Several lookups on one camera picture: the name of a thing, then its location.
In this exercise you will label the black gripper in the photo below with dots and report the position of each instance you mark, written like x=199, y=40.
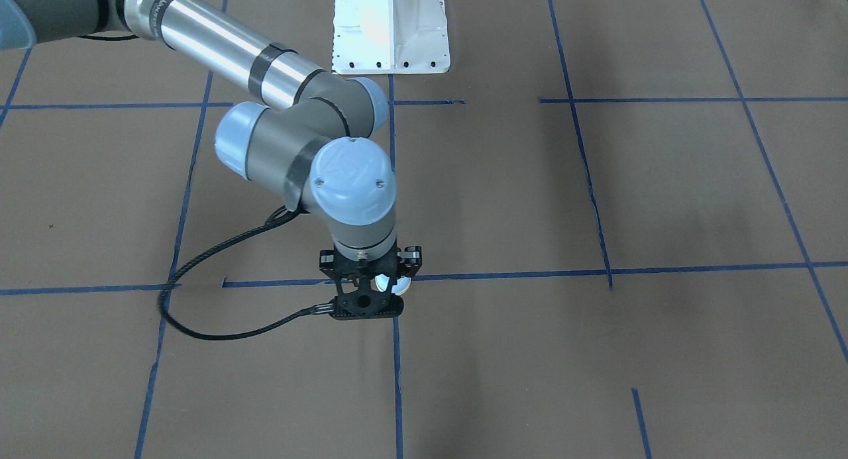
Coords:
x=413, y=261

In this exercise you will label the blue and cream bell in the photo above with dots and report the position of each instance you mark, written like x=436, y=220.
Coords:
x=399, y=287

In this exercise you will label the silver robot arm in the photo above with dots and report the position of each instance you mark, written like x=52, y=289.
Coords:
x=306, y=135

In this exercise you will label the brown paper table cover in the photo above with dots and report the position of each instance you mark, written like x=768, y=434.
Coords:
x=633, y=218

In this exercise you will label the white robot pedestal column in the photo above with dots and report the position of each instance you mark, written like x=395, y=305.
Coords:
x=406, y=37

